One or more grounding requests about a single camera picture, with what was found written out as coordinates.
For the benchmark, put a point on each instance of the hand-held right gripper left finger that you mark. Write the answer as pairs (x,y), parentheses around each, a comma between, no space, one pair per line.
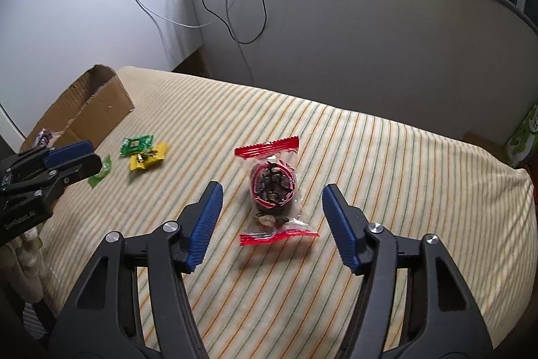
(206,224)

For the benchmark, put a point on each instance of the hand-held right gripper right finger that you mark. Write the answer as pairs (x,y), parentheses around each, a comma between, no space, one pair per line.
(342,230)

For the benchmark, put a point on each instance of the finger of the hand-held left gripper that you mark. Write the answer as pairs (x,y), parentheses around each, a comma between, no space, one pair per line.
(69,153)
(84,169)

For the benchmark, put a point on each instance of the brown chocolate bar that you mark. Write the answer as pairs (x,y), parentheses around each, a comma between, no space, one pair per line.
(44,137)

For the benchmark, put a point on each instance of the brown cardboard box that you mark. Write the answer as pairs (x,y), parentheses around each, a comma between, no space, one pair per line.
(101,106)

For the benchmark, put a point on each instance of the red clear snack packet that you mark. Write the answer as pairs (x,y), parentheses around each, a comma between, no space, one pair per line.
(273,184)

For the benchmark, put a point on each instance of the small green candy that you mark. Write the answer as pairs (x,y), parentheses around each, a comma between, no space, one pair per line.
(101,172)

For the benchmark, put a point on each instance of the beige fuzzy cloth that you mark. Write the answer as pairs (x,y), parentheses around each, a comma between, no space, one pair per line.
(25,262)

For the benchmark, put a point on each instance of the green square candy packet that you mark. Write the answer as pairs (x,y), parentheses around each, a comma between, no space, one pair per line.
(136,145)

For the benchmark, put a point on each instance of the yellow candy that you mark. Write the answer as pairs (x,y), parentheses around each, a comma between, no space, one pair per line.
(147,159)

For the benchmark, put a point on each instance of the striped blanket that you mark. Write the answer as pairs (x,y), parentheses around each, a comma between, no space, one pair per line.
(378,157)

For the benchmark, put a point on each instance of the green printed box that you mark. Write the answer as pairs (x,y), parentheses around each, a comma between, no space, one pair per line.
(525,136)

